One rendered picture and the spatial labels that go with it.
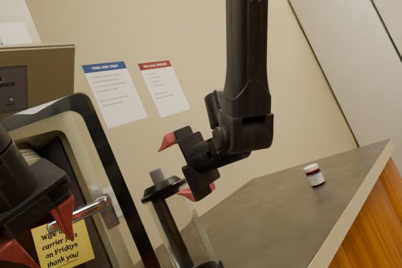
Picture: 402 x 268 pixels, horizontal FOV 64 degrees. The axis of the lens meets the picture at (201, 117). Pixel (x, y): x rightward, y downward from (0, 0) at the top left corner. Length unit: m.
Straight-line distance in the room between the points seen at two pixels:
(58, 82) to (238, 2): 0.41
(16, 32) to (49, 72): 0.09
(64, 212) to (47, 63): 0.35
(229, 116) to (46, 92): 0.38
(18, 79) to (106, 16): 0.97
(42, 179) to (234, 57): 0.28
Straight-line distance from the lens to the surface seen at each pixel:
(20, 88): 0.67
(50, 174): 0.39
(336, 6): 3.29
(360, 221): 1.02
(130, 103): 1.41
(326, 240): 0.75
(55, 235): 0.58
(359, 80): 3.25
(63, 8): 1.50
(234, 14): 0.46
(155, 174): 0.72
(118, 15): 1.63
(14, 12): 0.84
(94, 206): 0.52
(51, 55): 0.68
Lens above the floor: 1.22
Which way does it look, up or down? 4 degrees up
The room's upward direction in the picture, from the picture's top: 24 degrees counter-clockwise
